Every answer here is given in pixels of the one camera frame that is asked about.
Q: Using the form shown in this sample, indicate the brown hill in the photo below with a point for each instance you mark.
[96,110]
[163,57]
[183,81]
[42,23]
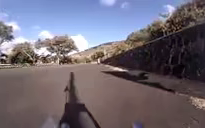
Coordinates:
[96,50]

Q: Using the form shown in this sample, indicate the broad flat-topped tree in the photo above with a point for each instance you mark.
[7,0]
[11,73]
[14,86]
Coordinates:
[59,45]

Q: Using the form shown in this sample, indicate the robot's own part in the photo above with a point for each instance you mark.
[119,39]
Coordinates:
[65,125]
[137,125]

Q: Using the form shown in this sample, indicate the grey asphalt road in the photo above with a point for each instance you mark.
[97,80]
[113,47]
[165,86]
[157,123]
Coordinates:
[33,93]

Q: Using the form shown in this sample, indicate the small leaning tree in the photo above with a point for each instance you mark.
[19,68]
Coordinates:
[23,53]

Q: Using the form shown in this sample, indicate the row of bushes and trees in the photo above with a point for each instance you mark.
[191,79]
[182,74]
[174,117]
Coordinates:
[180,18]

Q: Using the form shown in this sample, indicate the dirt verge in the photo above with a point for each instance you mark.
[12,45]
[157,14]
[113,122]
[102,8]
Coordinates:
[190,93]

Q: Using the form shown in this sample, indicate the tall dark stone wall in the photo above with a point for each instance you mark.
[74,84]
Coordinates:
[176,53]

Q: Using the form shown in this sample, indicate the low kerb wall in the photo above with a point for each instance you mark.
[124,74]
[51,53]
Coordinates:
[3,66]

